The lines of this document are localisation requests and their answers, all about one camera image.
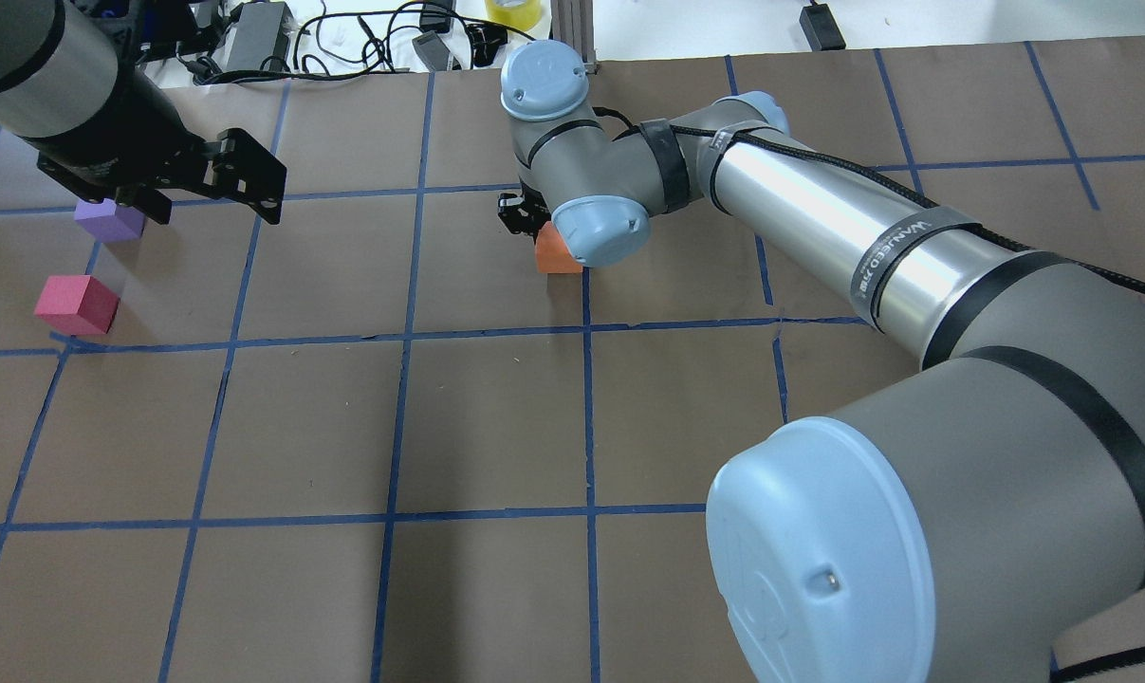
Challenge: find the purple foam cube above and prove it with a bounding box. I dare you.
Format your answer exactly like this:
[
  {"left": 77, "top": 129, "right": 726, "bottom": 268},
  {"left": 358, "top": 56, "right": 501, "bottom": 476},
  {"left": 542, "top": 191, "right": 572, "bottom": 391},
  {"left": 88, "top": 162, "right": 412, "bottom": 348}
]
[{"left": 73, "top": 199, "right": 147, "bottom": 245}]

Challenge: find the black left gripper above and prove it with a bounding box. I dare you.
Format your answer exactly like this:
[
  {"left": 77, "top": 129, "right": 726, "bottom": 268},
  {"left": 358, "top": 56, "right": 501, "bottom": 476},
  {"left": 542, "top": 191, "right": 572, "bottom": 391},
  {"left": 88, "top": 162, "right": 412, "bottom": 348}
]
[{"left": 37, "top": 72, "right": 287, "bottom": 225}]

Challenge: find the yellow tape roll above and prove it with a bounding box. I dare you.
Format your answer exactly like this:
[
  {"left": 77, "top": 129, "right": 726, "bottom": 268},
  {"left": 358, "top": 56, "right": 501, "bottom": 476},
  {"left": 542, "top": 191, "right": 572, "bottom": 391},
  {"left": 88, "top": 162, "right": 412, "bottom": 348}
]
[{"left": 484, "top": 0, "right": 543, "bottom": 31}]

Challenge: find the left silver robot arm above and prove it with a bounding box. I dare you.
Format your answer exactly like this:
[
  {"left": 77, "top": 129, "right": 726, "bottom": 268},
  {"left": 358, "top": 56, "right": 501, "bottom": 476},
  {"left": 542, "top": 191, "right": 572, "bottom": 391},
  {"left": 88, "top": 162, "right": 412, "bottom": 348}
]
[{"left": 0, "top": 1, "right": 287, "bottom": 225}]

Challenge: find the orange foam cube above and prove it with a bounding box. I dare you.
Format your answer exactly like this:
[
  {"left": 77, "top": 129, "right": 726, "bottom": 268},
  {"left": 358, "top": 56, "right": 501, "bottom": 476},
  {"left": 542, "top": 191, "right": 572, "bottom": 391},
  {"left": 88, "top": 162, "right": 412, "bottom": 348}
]
[{"left": 534, "top": 222, "right": 584, "bottom": 275}]

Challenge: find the black power adapter brick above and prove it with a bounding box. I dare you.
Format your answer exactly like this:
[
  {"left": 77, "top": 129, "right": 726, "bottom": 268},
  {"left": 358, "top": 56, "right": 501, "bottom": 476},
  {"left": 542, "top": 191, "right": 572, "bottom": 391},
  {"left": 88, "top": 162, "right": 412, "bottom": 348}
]
[{"left": 224, "top": 1, "right": 293, "bottom": 72}]

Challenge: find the black remote device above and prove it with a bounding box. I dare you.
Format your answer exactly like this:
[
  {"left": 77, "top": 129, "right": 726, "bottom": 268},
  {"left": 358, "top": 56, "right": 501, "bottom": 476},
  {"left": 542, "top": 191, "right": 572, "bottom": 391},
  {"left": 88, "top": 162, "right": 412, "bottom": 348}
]
[{"left": 799, "top": 1, "right": 848, "bottom": 51}]

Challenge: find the pink foam cube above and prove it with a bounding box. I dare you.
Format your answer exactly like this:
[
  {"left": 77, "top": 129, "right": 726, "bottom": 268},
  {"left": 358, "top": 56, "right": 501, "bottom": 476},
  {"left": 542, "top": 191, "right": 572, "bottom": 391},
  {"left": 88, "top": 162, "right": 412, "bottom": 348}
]
[{"left": 34, "top": 275, "right": 120, "bottom": 336}]

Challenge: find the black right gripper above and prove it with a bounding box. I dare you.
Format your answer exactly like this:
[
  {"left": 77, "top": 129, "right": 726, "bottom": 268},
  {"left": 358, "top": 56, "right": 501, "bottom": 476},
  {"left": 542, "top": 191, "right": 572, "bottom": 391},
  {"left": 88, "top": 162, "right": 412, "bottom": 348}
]
[{"left": 497, "top": 185, "right": 551, "bottom": 238}]

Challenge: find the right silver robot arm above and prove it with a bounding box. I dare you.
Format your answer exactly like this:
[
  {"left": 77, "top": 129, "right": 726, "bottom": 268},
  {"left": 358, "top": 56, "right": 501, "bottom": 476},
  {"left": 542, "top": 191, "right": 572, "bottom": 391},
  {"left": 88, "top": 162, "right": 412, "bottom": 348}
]
[{"left": 498, "top": 39, "right": 1145, "bottom": 682}]

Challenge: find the aluminium frame post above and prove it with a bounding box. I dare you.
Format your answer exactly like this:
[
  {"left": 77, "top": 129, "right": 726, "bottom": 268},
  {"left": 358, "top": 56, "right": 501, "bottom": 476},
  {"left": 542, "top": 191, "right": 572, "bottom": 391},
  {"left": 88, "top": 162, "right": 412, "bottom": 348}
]
[{"left": 550, "top": 0, "right": 599, "bottom": 74}]

